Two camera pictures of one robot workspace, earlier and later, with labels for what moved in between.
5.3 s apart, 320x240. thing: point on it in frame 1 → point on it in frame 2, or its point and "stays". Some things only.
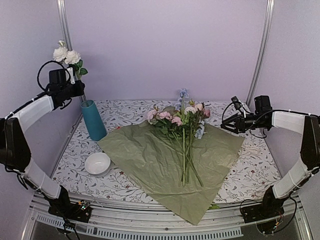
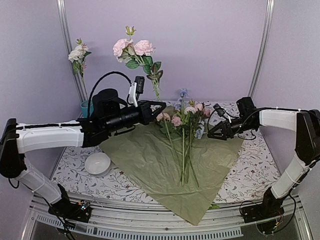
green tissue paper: (186, 174) stays
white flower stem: (72, 57) → (77, 57)
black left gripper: (80, 89) → (146, 114)
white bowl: (97, 164) stays
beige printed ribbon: (249, 147) stays
